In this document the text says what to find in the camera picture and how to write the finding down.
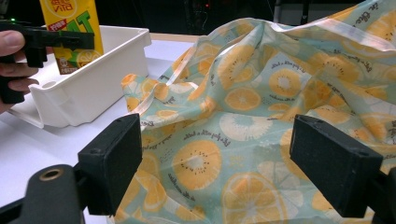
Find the orange slice print bag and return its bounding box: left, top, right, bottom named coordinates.
left=106, top=0, right=396, bottom=224

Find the yellow drink carton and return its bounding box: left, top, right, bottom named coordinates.
left=39, top=0, right=105, bottom=76

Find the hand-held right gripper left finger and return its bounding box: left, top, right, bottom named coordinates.
left=77, top=113, right=143, bottom=217

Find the white plastic bin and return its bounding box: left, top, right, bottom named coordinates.
left=8, top=25, right=152, bottom=129

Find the black equipment with red light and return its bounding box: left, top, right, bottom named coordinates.
left=183, top=0, right=220, bottom=35

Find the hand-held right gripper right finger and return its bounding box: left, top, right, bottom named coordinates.
left=289, top=114, right=384, bottom=218

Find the white table mat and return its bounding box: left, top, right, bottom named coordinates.
left=0, top=39, right=200, bottom=224

